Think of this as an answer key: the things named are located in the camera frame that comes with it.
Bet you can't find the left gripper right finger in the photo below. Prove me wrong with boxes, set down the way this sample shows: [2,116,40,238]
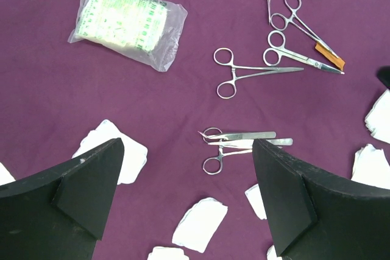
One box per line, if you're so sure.
[252,139,389,259]

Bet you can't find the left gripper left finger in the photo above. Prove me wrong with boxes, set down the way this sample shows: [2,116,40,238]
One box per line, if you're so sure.
[1,138,124,259]

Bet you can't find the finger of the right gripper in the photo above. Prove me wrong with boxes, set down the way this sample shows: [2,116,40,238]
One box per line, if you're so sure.
[376,66,390,88]

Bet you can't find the steel surgical scissors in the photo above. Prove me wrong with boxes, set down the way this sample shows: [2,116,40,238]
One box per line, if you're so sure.
[263,30,344,74]

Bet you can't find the white gauze pad far right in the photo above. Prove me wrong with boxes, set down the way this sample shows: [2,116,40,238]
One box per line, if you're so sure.
[364,90,390,144]

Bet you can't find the white gauze pad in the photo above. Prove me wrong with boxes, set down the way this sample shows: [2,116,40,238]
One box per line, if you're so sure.
[266,245,283,260]
[351,144,387,181]
[364,90,390,144]
[72,119,148,185]
[244,184,267,220]
[172,197,228,253]
[147,246,189,260]

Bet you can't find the white gauze pad lower right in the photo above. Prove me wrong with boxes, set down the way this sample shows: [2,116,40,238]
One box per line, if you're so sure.
[266,245,283,260]

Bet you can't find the steel tweezers branded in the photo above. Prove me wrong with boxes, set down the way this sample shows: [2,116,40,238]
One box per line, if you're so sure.
[199,132,277,141]

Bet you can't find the steel tweezers ribbed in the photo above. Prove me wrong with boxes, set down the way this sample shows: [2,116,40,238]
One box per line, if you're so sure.
[207,137,294,148]

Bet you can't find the white gauze pad bottom left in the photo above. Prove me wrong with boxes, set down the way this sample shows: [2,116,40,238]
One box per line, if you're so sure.
[147,246,189,260]

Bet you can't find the white gauze pad lower centre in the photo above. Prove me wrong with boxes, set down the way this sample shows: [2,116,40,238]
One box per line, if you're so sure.
[172,197,228,253]

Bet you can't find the purple cloth drape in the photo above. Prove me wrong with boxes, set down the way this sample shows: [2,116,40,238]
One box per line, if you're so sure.
[1,0,389,259]

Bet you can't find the packaged gauze bag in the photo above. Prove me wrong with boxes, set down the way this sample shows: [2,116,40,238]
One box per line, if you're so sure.
[68,0,188,72]

